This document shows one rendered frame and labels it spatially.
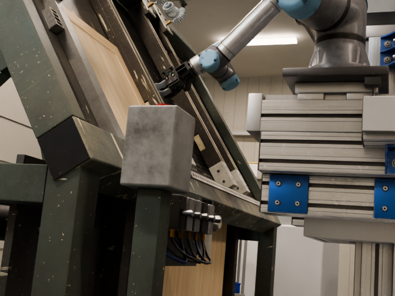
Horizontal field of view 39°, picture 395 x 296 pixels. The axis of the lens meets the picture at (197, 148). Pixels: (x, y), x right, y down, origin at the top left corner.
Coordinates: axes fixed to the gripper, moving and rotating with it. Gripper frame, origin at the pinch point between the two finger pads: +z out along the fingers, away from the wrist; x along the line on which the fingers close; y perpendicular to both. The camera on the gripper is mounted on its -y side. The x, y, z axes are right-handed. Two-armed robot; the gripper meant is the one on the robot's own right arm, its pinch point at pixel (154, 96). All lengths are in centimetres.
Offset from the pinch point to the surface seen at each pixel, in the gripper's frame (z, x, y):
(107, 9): -3.0, -35.6, 16.0
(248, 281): 111, 39, -457
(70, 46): 0, 4, 65
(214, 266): 33, 59, -84
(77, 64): 0, 11, 65
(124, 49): -2.1, -15.8, 16.0
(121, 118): 1, 25, 48
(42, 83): 1, 26, 90
